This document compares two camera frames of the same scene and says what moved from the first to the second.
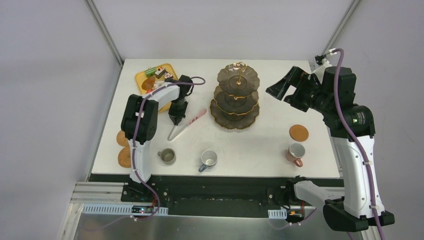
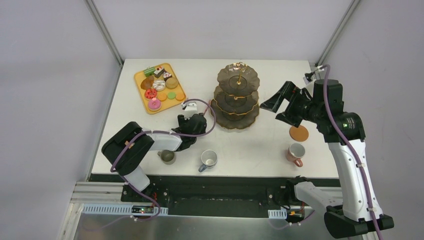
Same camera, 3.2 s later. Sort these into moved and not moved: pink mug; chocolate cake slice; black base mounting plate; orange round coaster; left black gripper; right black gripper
Moved: right black gripper; left black gripper
Not moved: black base mounting plate; chocolate cake slice; orange round coaster; pink mug
